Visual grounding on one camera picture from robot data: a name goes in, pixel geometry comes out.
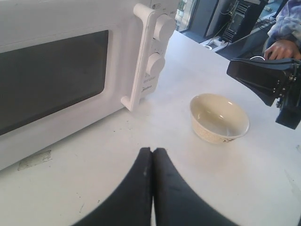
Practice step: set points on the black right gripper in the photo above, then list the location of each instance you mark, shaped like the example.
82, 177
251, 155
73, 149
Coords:
271, 79

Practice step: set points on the white control knob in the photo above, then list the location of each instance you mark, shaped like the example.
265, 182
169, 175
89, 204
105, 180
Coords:
155, 64
165, 26

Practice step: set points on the person's hand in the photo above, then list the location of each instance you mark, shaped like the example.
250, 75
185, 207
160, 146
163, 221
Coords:
282, 49

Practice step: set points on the white microwave oven body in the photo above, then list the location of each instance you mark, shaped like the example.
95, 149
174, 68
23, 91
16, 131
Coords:
155, 47

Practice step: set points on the blue tie-dye sleeve forearm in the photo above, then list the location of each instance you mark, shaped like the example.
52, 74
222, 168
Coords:
288, 23

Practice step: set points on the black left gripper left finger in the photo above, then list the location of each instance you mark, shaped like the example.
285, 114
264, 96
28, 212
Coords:
130, 204

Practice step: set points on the clear tape patch on table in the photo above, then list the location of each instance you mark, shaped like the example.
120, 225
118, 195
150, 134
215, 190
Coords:
34, 160

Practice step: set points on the cream ceramic bowl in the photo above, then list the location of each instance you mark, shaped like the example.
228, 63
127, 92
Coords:
216, 119

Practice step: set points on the black computer rack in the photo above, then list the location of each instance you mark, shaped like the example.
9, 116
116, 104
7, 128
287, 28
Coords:
243, 18

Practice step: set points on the upper white control knob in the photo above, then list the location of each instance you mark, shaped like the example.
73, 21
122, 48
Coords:
165, 26

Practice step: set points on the lower white control knob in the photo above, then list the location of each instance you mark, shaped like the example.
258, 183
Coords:
155, 64

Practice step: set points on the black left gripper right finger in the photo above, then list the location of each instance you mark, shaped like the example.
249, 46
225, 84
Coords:
175, 203

